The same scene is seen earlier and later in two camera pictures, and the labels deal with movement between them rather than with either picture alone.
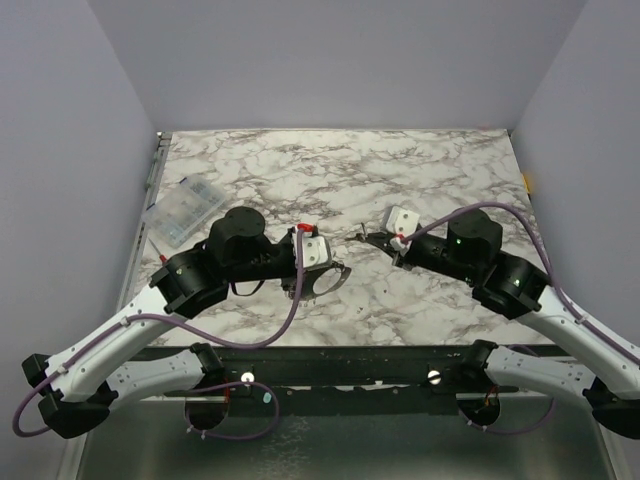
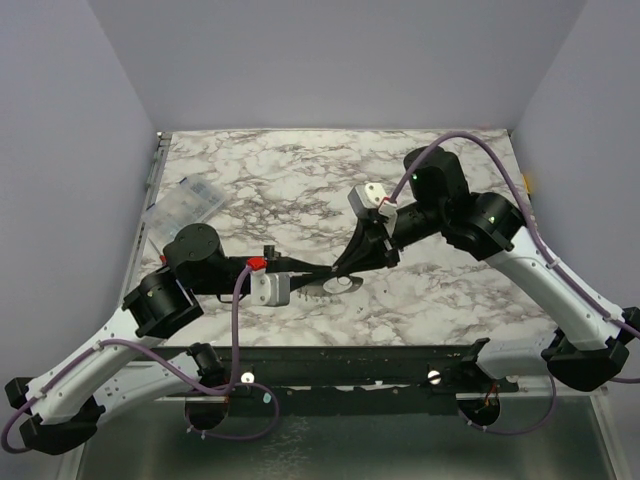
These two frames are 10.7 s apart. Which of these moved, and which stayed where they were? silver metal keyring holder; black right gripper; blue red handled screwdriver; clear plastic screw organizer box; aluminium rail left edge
Moved: silver metal keyring holder; black right gripper
Stayed: aluminium rail left edge; blue red handled screwdriver; clear plastic screw organizer box
